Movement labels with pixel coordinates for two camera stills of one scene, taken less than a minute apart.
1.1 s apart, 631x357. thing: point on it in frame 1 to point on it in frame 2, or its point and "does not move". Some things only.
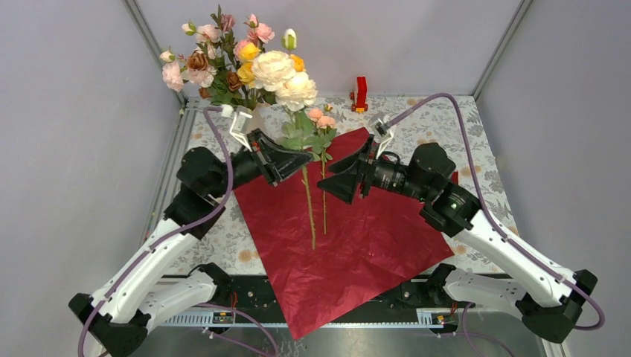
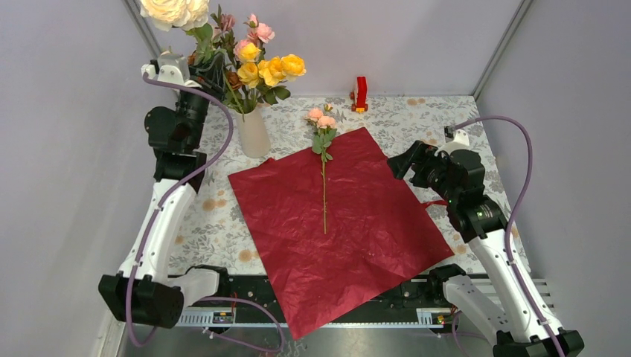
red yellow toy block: (360, 99) does not move
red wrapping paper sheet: (324, 256) does not move
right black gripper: (344, 184) to (421, 153)
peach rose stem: (323, 120) does not move
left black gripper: (281, 160) to (209, 74)
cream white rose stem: (274, 70) to (190, 15)
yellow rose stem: (247, 53) does not move
